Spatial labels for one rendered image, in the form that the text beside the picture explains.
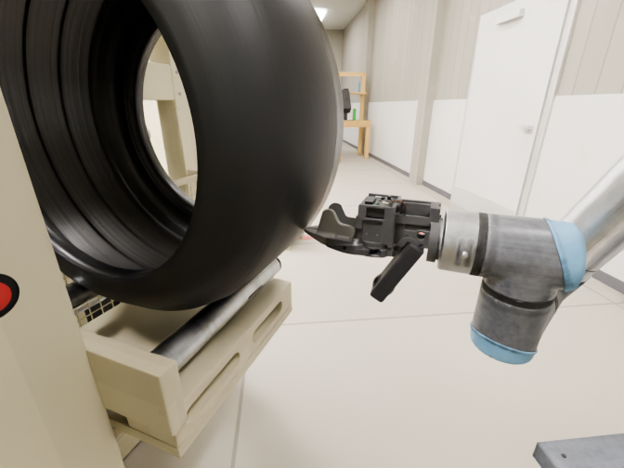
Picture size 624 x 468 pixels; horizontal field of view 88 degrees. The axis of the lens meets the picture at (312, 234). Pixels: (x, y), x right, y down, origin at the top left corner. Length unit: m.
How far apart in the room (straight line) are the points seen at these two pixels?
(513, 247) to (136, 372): 0.47
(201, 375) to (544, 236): 0.49
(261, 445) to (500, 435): 0.95
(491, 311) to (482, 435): 1.16
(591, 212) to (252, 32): 0.50
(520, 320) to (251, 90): 0.44
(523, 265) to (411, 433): 1.18
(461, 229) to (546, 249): 0.10
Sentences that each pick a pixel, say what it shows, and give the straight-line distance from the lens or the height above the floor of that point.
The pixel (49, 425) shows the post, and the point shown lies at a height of 0.89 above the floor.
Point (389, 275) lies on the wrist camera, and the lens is 0.51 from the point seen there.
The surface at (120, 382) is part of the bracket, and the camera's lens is 0.48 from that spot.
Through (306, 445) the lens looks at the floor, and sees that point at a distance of 1.49.
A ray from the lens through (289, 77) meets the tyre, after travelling 0.38.
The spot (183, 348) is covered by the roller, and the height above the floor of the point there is 0.91.
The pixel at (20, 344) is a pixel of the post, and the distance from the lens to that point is 0.45.
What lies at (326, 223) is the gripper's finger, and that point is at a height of 1.05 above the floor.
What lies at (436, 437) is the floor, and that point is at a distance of 1.59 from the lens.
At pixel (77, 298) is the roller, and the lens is 0.72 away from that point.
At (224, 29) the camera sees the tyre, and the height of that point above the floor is 1.29.
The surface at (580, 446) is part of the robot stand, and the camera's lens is 0.93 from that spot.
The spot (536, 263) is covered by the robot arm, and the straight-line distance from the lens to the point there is 0.48.
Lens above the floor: 1.22
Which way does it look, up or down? 22 degrees down
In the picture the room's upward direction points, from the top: straight up
